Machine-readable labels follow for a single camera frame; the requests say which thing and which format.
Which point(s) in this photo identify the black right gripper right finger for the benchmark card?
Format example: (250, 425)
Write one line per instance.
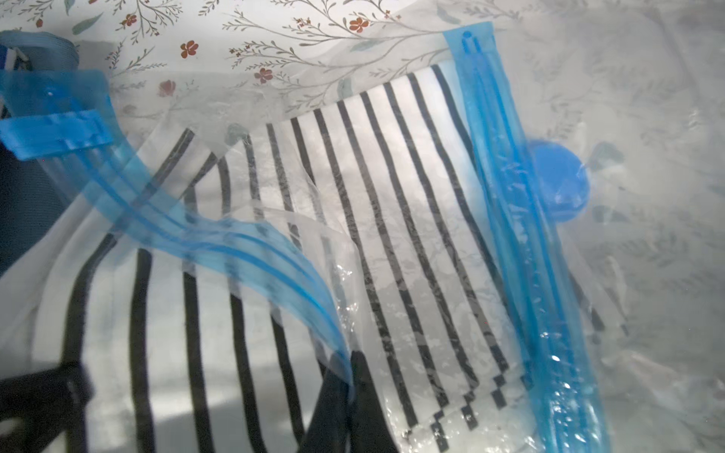
(369, 432)

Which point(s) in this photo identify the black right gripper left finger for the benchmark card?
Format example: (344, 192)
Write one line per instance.
(327, 432)

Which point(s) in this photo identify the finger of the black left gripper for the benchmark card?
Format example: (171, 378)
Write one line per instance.
(36, 408)

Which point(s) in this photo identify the black white striped garment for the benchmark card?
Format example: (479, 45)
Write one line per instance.
(208, 279)

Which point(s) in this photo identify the vacuum bag with black striped garment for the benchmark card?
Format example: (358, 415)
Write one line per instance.
(639, 99)

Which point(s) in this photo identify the blue garment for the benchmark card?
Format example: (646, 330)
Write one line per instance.
(45, 51)

